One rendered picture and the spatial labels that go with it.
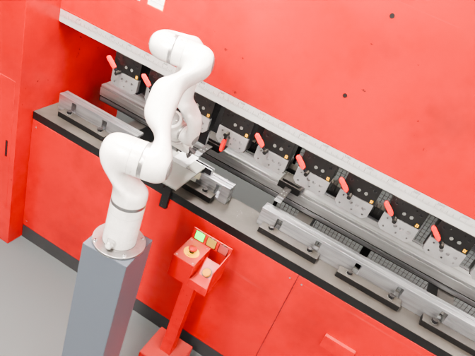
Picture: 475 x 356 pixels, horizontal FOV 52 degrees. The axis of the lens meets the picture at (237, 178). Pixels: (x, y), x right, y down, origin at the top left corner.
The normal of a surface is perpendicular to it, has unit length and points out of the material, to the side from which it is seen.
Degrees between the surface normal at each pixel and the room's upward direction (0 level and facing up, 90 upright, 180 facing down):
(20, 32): 90
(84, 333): 90
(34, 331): 0
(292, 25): 90
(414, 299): 90
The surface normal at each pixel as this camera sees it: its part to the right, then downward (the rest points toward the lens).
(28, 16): 0.85, 0.47
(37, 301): 0.30, -0.80
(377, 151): -0.43, 0.37
